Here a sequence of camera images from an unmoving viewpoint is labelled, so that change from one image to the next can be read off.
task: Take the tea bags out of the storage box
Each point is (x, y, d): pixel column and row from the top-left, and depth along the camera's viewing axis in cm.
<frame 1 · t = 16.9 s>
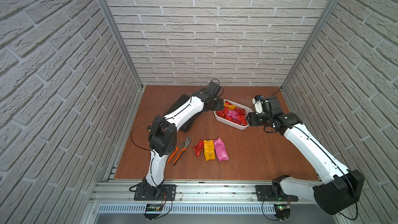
left hand: (221, 104, 90), fingers open
right hand: (253, 116, 80), fingers open
white plastic storage box: (242, 122, 97), point 5 cm above the table
yellow tea bag: (231, 107, 102), point 7 cm above the table
pink tea bag: (232, 113, 101), point 4 cm above the table
red foil tea bag: (198, 148, 89), on the table
yellow foil tea bag: (209, 150, 87), point 3 cm above the table
pink foil tea bag: (221, 150, 85), point 4 cm above the table
orange handled pliers: (188, 140, 92), on the table

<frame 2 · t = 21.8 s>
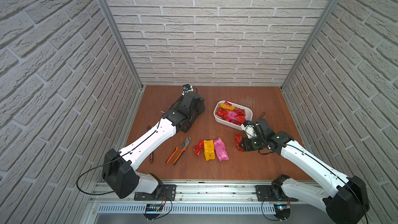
left hand: (202, 98, 78), fingers open
right hand: (241, 145, 79), fingers closed
the named things where they were.

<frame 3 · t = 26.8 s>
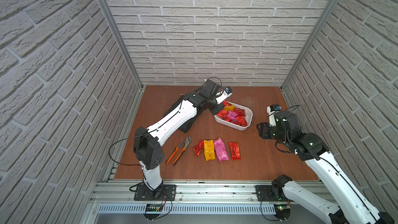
left hand: (221, 101, 80), fingers closed
right hand: (263, 125, 72), fingers open
red tea bag box left: (235, 151, 87), point 3 cm above the table
the other named things where they were.

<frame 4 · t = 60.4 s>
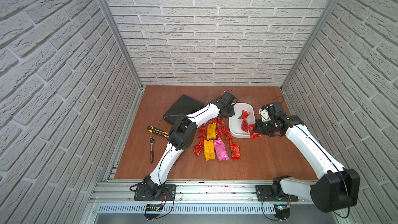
left hand: (235, 112, 97), fingers closed
right hand: (256, 128, 82), fingers closed
white plastic storage box: (235, 123, 101), on the table
yellow tea bag: (211, 131, 93), point 4 cm above the table
red tea bag far end: (245, 114, 102), point 3 cm above the table
red tea bag box middle: (244, 125, 99), point 2 cm above the table
red tea bag box bottom: (253, 135, 81), point 14 cm above the table
red handled ratchet wrench: (151, 140, 91), on the table
